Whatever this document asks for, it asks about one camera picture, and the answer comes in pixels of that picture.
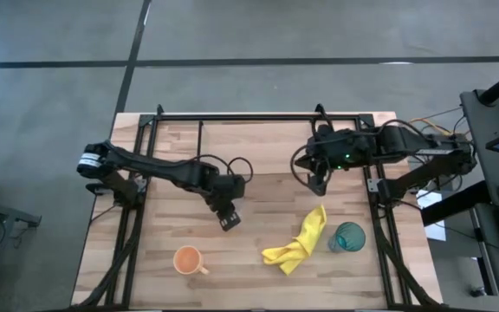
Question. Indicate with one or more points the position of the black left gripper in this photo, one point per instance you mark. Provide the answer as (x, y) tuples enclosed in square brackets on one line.
[(228, 189)]

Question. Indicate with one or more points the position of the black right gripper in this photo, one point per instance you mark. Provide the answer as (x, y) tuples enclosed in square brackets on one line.
[(340, 147)]

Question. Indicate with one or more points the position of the orange ceramic mug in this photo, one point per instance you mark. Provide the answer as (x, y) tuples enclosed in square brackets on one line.
[(187, 260)]

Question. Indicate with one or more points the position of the teal translucent plastic tumbler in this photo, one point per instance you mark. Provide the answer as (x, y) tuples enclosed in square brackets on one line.
[(348, 236)]

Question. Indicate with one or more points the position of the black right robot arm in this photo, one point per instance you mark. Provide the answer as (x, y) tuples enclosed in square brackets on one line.
[(423, 151)]

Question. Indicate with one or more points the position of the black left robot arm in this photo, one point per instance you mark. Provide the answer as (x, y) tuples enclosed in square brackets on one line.
[(154, 165)]

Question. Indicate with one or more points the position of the yellow microfibre cloth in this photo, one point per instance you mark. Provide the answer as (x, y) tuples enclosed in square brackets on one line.
[(302, 245)]

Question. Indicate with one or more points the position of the white paper sheet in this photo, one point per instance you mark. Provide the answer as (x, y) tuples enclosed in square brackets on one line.
[(430, 203)]

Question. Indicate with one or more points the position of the dark grey side desk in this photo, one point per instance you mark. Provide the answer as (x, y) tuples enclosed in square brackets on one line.
[(485, 143)]

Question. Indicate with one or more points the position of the wooden shelf with black frame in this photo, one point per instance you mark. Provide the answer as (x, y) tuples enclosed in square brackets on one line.
[(267, 145)]

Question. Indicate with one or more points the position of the black aluminium table frame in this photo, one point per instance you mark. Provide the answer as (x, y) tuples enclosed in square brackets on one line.
[(124, 260)]

